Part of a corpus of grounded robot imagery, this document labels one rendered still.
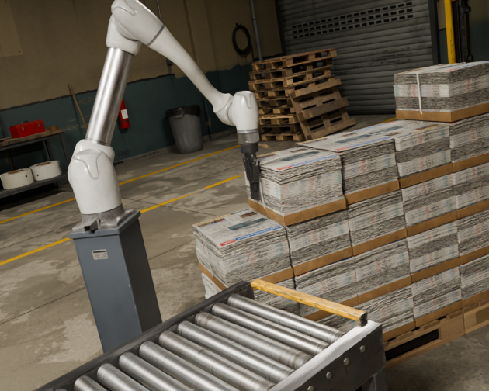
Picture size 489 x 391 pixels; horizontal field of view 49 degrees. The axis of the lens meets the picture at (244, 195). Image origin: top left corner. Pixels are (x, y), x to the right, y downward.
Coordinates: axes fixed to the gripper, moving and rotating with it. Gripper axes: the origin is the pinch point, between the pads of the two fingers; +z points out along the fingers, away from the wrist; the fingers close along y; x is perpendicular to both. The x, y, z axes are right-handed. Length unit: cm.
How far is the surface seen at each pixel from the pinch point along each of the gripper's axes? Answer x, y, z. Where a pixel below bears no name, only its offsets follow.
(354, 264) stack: -36, -18, 37
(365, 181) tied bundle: -43.4, -18.0, 1.4
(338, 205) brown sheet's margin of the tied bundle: -27.8, -21.1, 7.8
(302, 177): -12.5, -20.5, -6.6
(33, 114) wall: 65, 658, -14
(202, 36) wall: -244, 754, -109
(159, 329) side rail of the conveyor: 60, -61, 20
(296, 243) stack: -9.0, -17.5, 21.3
